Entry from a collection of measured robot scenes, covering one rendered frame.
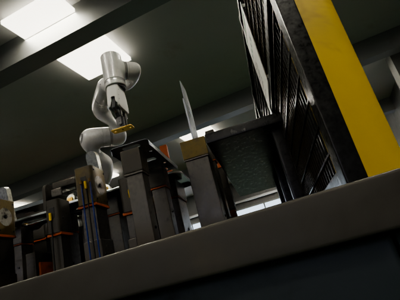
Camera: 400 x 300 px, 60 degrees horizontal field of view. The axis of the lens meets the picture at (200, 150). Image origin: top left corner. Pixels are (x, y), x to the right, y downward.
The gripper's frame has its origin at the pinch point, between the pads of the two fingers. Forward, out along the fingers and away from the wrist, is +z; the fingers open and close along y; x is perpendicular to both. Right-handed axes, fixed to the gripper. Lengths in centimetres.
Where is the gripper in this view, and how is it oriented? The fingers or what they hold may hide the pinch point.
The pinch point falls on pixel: (121, 123)
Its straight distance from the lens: 137.8
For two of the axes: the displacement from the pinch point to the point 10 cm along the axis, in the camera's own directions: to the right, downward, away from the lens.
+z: 2.3, 9.1, -3.4
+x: 9.5, -2.8, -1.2
